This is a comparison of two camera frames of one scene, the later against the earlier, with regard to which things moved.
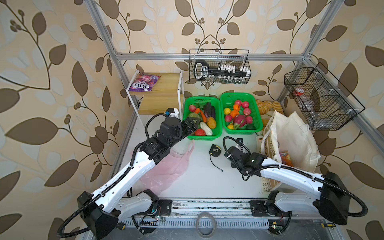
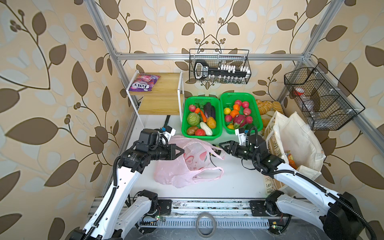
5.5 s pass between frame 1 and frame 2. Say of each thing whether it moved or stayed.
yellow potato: stayed
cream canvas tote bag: stayed
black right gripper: moved
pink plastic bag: moved
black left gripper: moved
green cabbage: stayed
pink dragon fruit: stayed
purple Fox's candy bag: stayed
